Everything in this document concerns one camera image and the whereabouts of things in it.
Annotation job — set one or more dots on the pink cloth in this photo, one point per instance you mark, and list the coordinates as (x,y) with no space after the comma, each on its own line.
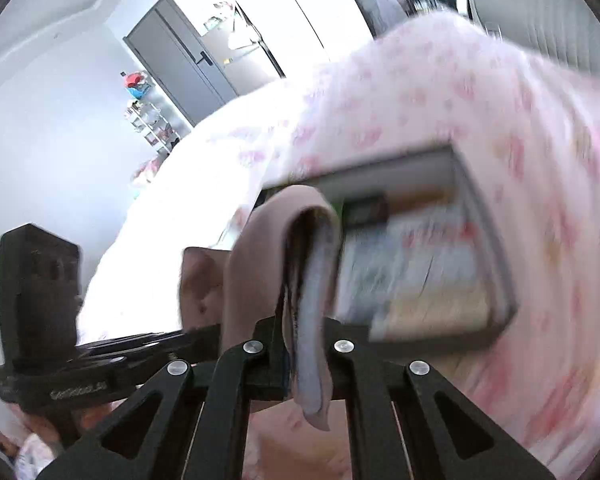
(270,260)

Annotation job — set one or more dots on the red item on rack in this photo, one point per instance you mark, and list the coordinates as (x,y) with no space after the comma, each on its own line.
(135,80)

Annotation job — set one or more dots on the grey door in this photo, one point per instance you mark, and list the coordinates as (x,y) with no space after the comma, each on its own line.
(195,60)

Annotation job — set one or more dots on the grey box container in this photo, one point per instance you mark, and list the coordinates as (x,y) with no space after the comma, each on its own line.
(480,240)

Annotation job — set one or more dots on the white shelf rack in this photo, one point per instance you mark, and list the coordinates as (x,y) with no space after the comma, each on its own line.
(152,120)

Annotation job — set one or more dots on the white slatted blind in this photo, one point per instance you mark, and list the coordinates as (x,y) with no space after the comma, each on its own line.
(545,5)

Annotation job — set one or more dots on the person's left hand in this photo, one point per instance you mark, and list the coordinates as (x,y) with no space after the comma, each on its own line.
(45,425)

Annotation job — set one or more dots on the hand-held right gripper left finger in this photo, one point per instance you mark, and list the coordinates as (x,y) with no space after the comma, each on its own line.
(265,372)

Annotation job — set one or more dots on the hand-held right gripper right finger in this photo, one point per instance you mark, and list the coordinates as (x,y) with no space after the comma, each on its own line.
(352,367)

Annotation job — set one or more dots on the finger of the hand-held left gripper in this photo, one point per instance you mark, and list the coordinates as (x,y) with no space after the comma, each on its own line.
(180,342)

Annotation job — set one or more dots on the pink printed blanket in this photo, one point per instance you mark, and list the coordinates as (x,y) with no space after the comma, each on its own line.
(530,210)

